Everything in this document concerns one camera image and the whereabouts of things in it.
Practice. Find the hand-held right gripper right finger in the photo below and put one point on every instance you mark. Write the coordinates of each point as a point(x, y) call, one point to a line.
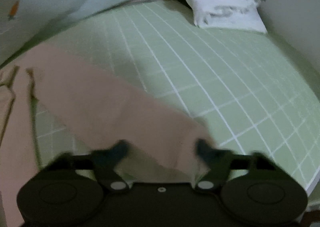
point(203, 152)

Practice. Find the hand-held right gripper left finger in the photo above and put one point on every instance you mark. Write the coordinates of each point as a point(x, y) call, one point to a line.
point(120, 152)

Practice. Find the pale pink beige garment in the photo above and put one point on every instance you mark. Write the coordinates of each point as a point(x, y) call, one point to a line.
point(100, 107)

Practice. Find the white printed cloth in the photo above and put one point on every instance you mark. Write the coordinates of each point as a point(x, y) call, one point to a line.
point(230, 13)

